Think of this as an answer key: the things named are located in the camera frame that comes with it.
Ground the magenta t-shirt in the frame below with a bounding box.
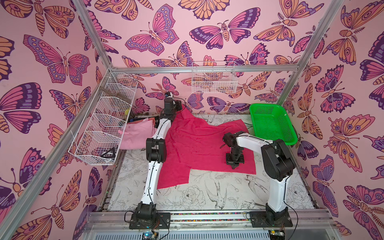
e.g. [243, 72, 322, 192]
[158, 110, 257, 189]

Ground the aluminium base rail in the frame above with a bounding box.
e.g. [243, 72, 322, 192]
[83, 209, 342, 240]

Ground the small white wire basket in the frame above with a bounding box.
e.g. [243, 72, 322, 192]
[191, 61, 238, 95]

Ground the long white wire basket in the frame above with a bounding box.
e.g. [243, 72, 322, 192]
[69, 73, 138, 166]

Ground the green plastic basket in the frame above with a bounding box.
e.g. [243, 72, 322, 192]
[250, 104, 298, 146]

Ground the right green circuit board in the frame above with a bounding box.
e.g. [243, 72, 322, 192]
[269, 230, 286, 240]

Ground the green circuit board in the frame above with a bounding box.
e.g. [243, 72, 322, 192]
[142, 232, 159, 240]
[269, 230, 286, 240]

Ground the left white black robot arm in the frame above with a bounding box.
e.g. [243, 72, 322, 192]
[129, 92, 182, 231]

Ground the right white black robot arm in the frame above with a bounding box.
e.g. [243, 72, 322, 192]
[223, 132, 296, 228]

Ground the folded light pink t-shirt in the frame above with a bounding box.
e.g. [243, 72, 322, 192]
[118, 121, 157, 150]

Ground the left green circuit board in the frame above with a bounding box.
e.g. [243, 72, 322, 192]
[142, 232, 159, 240]

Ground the black triangle object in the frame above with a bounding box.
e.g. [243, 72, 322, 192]
[101, 147, 116, 159]

